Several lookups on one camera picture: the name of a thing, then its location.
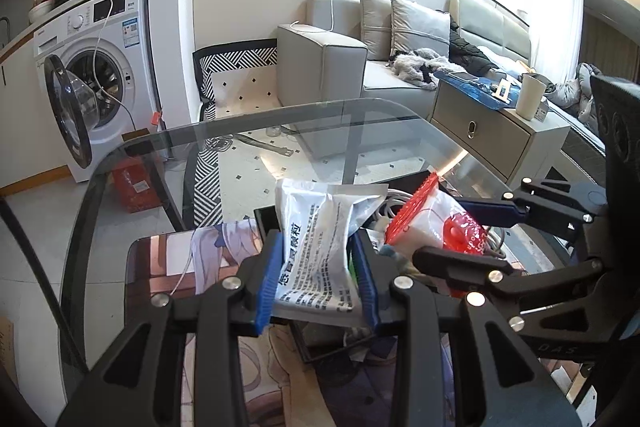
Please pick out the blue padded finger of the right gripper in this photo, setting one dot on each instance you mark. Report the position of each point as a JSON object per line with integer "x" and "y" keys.
{"x": 493, "y": 213}
{"x": 460, "y": 271}

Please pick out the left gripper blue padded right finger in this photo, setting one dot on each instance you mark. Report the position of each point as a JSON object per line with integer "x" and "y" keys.
{"x": 363, "y": 258}

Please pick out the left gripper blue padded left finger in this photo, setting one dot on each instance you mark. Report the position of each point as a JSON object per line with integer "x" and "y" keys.
{"x": 269, "y": 263}

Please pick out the white printed packet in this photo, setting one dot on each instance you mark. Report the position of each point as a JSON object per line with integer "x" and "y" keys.
{"x": 316, "y": 220}

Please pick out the red and white packet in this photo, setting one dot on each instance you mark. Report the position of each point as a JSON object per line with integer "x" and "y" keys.
{"x": 432, "y": 218}

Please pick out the beige side cabinet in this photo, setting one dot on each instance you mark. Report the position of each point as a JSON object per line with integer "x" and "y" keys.
{"x": 507, "y": 144}

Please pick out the black cardboard box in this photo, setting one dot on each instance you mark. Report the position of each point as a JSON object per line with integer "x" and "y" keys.
{"x": 318, "y": 271}

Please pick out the blue mat on cabinet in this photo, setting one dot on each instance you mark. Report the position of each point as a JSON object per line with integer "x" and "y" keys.
{"x": 479, "y": 89}

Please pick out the white cup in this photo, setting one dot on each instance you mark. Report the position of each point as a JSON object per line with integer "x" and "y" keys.
{"x": 531, "y": 93}

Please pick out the black jacket on sofa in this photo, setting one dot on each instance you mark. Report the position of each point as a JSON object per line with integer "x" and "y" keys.
{"x": 465, "y": 54}

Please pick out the grey fluffy cloth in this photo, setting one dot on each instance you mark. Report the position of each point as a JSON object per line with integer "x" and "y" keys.
{"x": 417, "y": 65}

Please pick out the red box under table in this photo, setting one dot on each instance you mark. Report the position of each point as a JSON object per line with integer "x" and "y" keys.
{"x": 133, "y": 186}

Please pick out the grey sofa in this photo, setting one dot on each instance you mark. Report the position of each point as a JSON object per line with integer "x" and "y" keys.
{"x": 325, "y": 60}

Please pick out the grey cushion right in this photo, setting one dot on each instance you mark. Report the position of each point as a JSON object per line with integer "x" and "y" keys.
{"x": 415, "y": 26}

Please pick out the grey cushion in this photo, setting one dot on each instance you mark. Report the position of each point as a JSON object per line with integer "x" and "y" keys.
{"x": 415, "y": 26}
{"x": 376, "y": 27}

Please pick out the black patterned chair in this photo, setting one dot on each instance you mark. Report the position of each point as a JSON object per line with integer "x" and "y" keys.
{"x": 236, "y": 78}

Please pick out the grey cushion left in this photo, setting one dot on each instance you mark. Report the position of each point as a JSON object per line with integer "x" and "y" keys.
{"x": 376, "y": 27}

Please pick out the white washing machine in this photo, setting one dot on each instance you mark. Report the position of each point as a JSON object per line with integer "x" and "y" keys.
{"x": 94, "y": 63}

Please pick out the white bowl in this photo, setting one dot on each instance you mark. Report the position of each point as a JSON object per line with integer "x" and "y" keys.
{"x": 40, "y": 10}

